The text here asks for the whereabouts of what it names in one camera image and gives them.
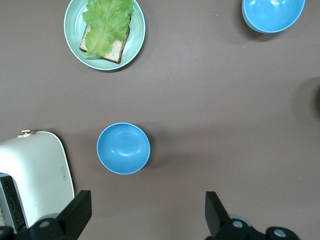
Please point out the cream white toaster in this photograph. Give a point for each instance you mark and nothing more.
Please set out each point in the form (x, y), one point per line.
(37, 170)

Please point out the blue bowl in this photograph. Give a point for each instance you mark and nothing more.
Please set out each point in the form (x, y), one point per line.
(272, 12)
(123, 149)

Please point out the brown table cover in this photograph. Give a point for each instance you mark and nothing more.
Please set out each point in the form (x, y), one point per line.
(200, 100)

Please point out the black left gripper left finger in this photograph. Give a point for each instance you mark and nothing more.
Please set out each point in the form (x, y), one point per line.
(77, 212)

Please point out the light green plate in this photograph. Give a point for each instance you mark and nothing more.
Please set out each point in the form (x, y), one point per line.
(75, 30)

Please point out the toast slice with dark crust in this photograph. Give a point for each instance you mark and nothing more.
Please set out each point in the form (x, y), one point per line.
(116, 51)

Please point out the green lettuce leaf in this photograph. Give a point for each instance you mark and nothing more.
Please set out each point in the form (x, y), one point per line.
(107, 25)

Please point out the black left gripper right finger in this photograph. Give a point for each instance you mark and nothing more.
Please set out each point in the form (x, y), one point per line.
(215, 215)

